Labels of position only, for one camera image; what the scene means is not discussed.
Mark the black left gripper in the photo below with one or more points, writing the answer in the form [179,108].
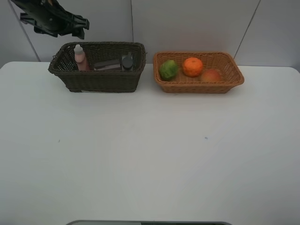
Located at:
[50,18]

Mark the pink bottle white cap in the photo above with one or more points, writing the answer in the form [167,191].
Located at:
[80,58]

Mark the translucent pink plastic cup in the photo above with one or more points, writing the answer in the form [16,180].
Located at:
[108,65]

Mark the black rectangular bottle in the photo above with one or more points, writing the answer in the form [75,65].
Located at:
[127,62]

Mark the green lime fruit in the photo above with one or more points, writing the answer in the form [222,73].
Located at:
[168,70]

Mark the orange mandarin fruit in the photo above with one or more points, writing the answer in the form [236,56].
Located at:
[192,67]

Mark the red yellow peach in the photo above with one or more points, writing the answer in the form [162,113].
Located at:
[211,76]

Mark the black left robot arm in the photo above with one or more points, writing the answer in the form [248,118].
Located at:
[50,18]

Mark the dark brown wicker basket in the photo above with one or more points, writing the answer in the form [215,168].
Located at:
[64,66]

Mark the light orange wicker basket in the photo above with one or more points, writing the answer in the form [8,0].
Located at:
[224,63]

